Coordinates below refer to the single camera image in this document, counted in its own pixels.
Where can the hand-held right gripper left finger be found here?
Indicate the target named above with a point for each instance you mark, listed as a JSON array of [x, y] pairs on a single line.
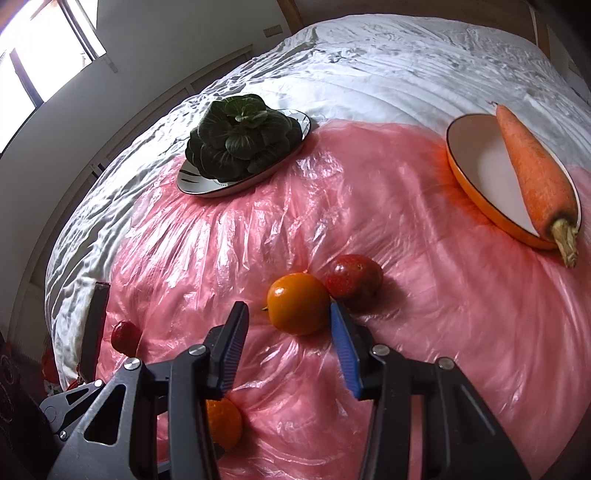
[[233, 350]]

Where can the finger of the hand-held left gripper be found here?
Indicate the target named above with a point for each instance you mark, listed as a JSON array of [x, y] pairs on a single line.
[[57, 410]]

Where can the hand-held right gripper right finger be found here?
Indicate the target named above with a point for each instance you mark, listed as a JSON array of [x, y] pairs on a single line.
[[344, 350]]

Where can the orange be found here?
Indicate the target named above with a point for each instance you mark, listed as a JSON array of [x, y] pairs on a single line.
[[295, 302], [226, 424]]

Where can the dark red apple at back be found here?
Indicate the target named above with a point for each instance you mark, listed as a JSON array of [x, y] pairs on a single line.
[[355, 277]]

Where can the pink plastic sheet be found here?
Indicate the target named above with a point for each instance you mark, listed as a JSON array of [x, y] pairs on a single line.
[[415, 300]]

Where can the patterned oval plate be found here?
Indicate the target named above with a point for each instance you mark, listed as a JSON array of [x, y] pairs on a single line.
[[198, 187]]

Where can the dark green bok choy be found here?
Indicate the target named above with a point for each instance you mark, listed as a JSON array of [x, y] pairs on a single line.
[[240, 138]]

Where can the orange rimmed white plate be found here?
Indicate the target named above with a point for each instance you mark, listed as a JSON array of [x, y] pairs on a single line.
[[475, 157]]

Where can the carrot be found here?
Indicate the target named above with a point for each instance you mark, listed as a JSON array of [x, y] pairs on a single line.
[[535, 175]]

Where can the white bedspread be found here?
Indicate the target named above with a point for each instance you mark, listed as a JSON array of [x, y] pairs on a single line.
[[369, 69]]

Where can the window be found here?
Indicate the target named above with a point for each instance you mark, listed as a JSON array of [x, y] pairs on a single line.
[[27, 69]]

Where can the wooden headboard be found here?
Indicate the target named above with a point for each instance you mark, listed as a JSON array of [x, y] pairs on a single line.
[[541, 34]]

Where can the wooden wall ledge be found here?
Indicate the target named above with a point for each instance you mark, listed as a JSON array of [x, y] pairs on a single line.
[[217, 64]]

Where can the wall outlet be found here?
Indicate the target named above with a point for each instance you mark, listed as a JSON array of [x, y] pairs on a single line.
[[272, 31]]

